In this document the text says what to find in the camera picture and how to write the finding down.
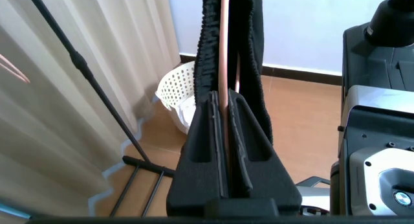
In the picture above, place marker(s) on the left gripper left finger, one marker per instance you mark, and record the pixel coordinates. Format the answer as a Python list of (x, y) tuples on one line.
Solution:
[(197, 172)]

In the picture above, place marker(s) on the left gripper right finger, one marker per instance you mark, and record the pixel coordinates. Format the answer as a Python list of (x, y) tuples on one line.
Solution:
[(265, 178)]

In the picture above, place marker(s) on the black shorts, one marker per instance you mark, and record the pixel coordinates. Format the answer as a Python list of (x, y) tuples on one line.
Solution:
[(252, 55)]

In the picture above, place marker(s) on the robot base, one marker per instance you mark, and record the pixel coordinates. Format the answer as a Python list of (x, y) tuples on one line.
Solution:
[(375, 127)]

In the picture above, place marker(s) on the white laundry basket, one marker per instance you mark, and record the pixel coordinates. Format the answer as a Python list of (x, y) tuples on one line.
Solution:
[(176, 85)]

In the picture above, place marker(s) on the black clothes rack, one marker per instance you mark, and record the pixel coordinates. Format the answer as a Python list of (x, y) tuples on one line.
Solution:
[(79, 60)]

